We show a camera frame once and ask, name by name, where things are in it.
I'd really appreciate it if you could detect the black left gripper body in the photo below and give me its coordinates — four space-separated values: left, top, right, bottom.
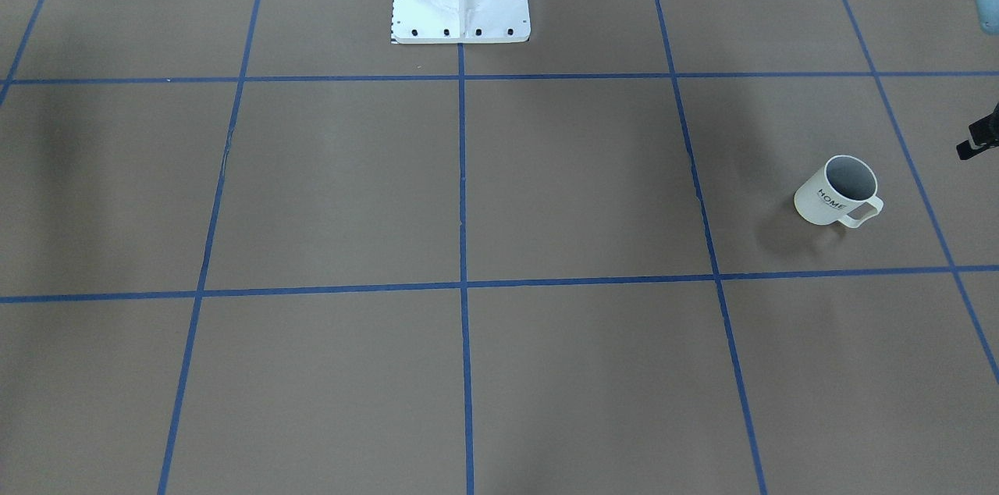
956 105 999 161

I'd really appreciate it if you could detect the white HOME mug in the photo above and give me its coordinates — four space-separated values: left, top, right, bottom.
793 155 884 229

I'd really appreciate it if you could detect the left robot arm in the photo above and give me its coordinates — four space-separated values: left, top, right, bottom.
955 0 998 161

